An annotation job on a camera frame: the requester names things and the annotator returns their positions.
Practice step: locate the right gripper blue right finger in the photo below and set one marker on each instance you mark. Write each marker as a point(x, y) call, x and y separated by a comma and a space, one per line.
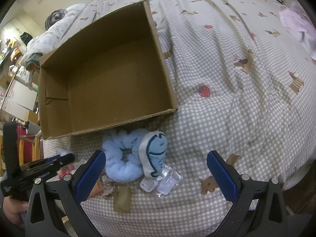
point(258, 207)

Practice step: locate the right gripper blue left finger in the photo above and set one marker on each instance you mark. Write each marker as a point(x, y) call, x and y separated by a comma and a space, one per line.
point(42, 218)

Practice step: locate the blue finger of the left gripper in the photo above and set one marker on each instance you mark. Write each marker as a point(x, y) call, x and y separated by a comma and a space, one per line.
point(61, 160)
point(52, 159)

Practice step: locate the beige frilly scrunchie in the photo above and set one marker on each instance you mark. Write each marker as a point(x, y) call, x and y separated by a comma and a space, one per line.
point(107, 185)

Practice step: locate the light blue fluffy scrunchie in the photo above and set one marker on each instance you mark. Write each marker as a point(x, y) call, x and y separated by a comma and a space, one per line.
point(121, 149)

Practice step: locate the clear plastic packet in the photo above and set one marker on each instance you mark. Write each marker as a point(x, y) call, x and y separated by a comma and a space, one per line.
point(161, 186)

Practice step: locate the white blue whale plush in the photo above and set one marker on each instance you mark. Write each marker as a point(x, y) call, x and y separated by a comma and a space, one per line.
point(152, 153)

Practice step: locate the white cloth bunny toy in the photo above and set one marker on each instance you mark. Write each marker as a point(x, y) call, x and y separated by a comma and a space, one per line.
point(63, 152)

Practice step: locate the pink round plush toy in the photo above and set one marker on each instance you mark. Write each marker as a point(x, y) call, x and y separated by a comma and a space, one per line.
point(68, 169)

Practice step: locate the person's left hand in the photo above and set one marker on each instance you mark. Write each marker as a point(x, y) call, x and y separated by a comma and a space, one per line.
point(13, 208)

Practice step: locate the open brown cardboard box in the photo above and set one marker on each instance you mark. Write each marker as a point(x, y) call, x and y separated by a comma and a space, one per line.
point(111, 73)

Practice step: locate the white fluffy blanket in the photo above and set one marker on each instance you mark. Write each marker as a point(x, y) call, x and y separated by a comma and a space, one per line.
point(47, 39)

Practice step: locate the black hanging bag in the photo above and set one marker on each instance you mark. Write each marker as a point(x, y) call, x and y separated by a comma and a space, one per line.
point(26, 38)

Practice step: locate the checkered dog print bedsheet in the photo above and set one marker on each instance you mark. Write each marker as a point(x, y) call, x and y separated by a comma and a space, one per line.
point(244, 85)

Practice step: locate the grey striped pillow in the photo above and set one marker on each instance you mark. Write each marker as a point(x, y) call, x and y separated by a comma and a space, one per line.
point(54, 17)

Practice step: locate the pink ruffled cloth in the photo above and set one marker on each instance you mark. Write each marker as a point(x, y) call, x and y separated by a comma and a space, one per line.
point(296, 20)

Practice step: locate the wooden chair yellow frame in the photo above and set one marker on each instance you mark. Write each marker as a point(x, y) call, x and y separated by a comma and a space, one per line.
point(18, 145)

